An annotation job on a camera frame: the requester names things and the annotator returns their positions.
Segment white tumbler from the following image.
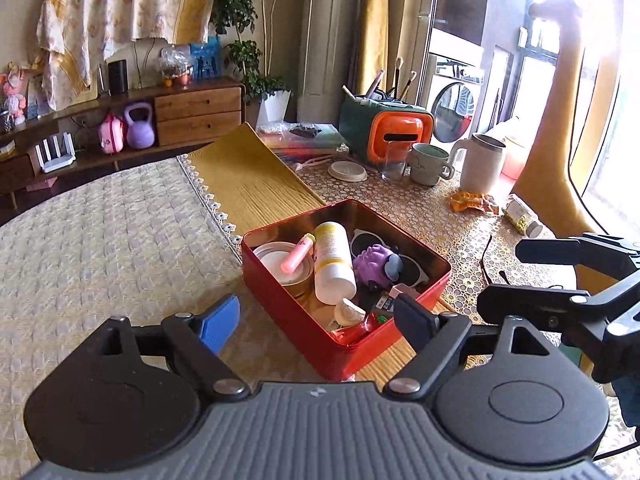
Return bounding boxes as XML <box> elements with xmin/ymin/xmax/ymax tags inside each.
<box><xmin>450</xmin><ymin>132</ymin><xmax>507</xmax><ymax>195</ymax></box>

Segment white and yellow bottle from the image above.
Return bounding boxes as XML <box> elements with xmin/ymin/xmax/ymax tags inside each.
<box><xmin>312</xmin><ymin>221</ymin><xmax>357</xmax><ymax>307</ymax></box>

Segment orange tissue box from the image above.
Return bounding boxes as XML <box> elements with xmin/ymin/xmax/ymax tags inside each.
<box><xmin>370</xmin><ymin>110</ymin><xmax>435</xmax><ymax>166</ymax></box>

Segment white router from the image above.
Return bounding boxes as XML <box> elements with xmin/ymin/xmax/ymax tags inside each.
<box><xmin>34</xmin><ymin>132</ymin><xmax>77</xmax><ymax>174</ymax></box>

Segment green organizer box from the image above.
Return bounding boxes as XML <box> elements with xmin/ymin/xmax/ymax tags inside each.
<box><xmin>339</xmin><ymin>97</ymin><xmax>435</xmax><ymax>159</ymax></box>

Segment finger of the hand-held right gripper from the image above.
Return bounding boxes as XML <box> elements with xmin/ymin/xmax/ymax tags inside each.
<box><xmin>515</xmin><ymin>232</ymin><xmax>640</xmax><ymax>273</ymax></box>
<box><xmin>477</xmin><ymin>267</ymin><xmax>640</xmax><ymax>343</ymax></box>

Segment pink doll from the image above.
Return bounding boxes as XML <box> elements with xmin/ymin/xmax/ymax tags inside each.
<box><xmin>0</xmin><ymin>62</ymin><xmax>28</xmax><ymax>126</ymax></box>

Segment clear drinking glass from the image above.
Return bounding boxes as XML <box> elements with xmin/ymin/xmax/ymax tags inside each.
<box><xmin>381</xmin><ymin>140</ymin><xmax>411</xmax><ymax>182</ymax></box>

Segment round gold-rimmed lid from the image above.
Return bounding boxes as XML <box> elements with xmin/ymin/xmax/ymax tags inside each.
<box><xmin>252</xmin><ymin>241</ymin><xmax>316</xmax><ymax>298</ymax></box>

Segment wooden media cabinet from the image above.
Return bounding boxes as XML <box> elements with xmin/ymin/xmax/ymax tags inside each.
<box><xmin>0</xmin><ymin>77</ymin><xmax>247</xmax><ymax>208</ymax></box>

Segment black cylinder speaker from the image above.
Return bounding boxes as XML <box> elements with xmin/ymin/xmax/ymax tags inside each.
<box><xmin>108</xmin><ymin>59</ymin><xmax>129</xmax><ymax>96</ymax></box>

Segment pale green mug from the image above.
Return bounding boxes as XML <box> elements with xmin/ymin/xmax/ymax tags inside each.
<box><xmin>410</xmin><ymin>142</ymin><xmax>455</xmax><ymax>187</ymax></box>

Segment white sunglasses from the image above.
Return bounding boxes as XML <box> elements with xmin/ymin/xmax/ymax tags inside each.
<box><xmin>350</xmin><ymin>229</ymin><xmax>428</xmax><ymax>288</ymax></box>

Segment clear bag of fruit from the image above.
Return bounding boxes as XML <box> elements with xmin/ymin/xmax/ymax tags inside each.
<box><xmin>159</xmin><ymin>45</ymin><xmax>195</xmax><ymax>87</ymax></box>

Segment stack of books in plastic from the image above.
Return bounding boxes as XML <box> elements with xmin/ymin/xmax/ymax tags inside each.
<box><xmin>257</xmin><ymin>122</ymin><xmax>348</xmax><ymax>159</ymax></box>

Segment purple kettlebell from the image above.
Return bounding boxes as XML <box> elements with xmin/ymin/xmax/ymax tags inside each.
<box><xmin>123</xmin><ymin>102</ymin><xmax>154</xmax><ymax>149</ymax></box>

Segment clear pill bottle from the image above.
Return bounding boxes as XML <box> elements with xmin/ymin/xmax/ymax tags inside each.
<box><xmin>502</xmin><ymin>193</ymin><xmax>544</xmax><ymax>239</ymax></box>

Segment orange snack wrapper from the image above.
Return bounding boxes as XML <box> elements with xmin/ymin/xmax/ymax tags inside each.
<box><xmin>450</xmin><ymin>191</ymin><xmax>500</xmax><ymax>215</ymax></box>

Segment red tin box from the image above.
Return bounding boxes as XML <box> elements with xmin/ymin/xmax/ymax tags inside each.
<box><xmin>241</xmin><ymin>198</ymin><xmax>452</xmax><ymax>381</ymax></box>

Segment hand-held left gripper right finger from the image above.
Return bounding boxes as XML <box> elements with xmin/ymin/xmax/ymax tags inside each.
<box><xmin>382</xmin><ymin>292</ymin><xmax>558</xmax><ymax>402</ymax></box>

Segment yellow chair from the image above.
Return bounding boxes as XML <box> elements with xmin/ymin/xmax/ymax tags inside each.
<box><xmin>510</xmin><ymin>0</ymin><xmax>640</xmax><ymax>291</ymax></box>

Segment purple monster toy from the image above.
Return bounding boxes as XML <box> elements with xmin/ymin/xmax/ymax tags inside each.
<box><xmin>352</xmin><ymin>244</ymin><xmax>403</xmax><ymax>288</ymax></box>

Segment floral bed sheet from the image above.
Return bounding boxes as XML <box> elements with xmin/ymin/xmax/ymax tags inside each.
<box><xmin>37</xmin><ymin>0</ymin><xmax>226</xmax><ymax>111</ymax></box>

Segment white washing machine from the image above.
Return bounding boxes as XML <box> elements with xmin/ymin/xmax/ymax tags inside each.
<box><xmin>422</xmin><ymin>30</ymin><xmax>483</xmax><ymax>143</ymax></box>

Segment yellow curtain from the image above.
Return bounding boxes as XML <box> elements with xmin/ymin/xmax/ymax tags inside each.
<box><xmin>352</xmin><ymin>0</ymin><xmax>397</xmax><ymax>96</ymax></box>

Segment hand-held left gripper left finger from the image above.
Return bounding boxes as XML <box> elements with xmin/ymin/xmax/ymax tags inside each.
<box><xmin>95</xmin><ymin>295</ymin><xmax>250</xmax><ymax>403</ymax></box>

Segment pink cosmetic tube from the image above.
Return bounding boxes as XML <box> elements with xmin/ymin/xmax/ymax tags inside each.
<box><xmin>364</xmin><ymin>69</ymin><xmax>385</xmax><ymax>100</ymax></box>

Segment potted green plant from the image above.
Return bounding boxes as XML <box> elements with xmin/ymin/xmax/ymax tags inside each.
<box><xmin>210</xmin><ymin>0</ymin><xmax>301</xmax><ymax>123</ymax></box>

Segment white shell-shaped object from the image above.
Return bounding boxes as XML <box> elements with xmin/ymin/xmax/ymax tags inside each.
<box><xmin>334</xmin><ymin>298</ymin><xmax>367</xmax><ymax>327</ymax></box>

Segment dark-framed eyeglasses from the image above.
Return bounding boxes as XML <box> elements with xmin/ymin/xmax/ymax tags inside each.
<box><xmin>480</xmin><ymin>234</ymin><xmax>513</xmax><ymax>286</ymax></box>

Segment mustard yellow cloth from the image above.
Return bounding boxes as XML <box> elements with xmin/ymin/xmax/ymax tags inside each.
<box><xmin>192</xmin><ymin>122</ymin><xmax>451</xmax><ymax>386</ymax></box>

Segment red snack packet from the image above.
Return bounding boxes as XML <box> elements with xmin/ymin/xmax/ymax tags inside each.
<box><xmin>332</xmin><ymin>312</ymin><xmax>386</xmax><ymax>347</ymax></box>

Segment white round lid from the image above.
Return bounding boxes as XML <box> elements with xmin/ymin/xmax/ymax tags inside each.
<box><xmin>327</xmin><ymin>160</ymin><xmax>368</xmax><ymax>182</ymax></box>

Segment white standing air conditioner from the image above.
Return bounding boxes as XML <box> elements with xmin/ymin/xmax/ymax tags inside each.
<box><xmin>297</xmin><ymin>0</ymin><xmax>366</xmax><ymax>126</ymax></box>

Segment gold patterned tablecloth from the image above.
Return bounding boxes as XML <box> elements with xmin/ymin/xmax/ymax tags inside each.
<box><xmin>295</xmin><ymin>155</ymin><xmax>640</xmax><ymax>461</ymax></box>

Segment pink toy case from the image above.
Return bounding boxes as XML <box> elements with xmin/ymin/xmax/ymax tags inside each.
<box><xmin>98</xmin><ymin>113</ymin><xmax>126</xmax><ymax>154</ymax></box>

